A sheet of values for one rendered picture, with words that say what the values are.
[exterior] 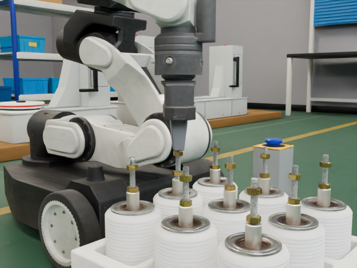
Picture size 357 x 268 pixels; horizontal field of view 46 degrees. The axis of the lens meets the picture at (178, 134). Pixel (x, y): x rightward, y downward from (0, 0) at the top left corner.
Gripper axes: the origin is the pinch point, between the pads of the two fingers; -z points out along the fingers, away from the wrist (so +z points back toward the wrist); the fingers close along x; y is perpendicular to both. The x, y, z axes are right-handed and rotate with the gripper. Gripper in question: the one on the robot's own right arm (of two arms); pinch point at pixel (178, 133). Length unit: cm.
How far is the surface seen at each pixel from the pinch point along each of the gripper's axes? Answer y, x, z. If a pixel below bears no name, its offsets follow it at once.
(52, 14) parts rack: 143, 568, 103
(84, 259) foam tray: 16.5, -11.1, -19.2
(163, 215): 3.1, -3.7, -14.5
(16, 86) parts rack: 169, 461, -1
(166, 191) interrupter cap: 2.3, 1.2, -11.3
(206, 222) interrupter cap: -3.1, -16.8, -11.4
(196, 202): -3.0, -3.5, -12.4
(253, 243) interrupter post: -7.9, -26.2, -11.0
